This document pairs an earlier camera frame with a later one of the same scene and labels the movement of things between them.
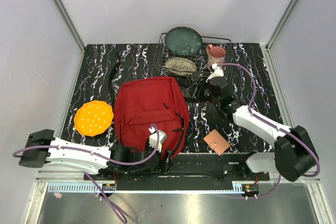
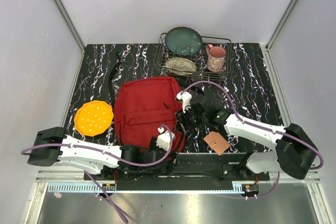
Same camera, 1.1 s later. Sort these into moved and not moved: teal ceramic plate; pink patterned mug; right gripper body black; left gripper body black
Moved: right gripper body black
Not moved: teal ceramic plate; pink patterned mug; left gripper body black
